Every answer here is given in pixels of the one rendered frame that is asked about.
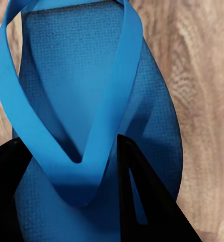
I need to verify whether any sandal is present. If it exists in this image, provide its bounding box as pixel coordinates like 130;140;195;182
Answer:
0;0;183;242

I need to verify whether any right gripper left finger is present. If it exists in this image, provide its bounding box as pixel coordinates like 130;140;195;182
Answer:
0;137;33;222

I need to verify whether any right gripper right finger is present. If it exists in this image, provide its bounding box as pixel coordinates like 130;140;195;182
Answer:
117;134;202;242

